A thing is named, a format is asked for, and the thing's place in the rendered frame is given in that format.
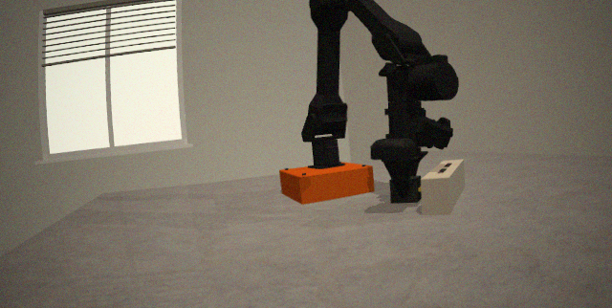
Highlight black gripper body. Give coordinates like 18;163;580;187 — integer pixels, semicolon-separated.
371;101;433;161

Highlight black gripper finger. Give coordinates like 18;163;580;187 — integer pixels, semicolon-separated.
382;157;420;198
410;151;428;177

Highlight black two-prong plug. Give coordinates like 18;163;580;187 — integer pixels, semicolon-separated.
389;175;422;204

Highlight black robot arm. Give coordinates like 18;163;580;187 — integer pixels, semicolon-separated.
301;0;459;169

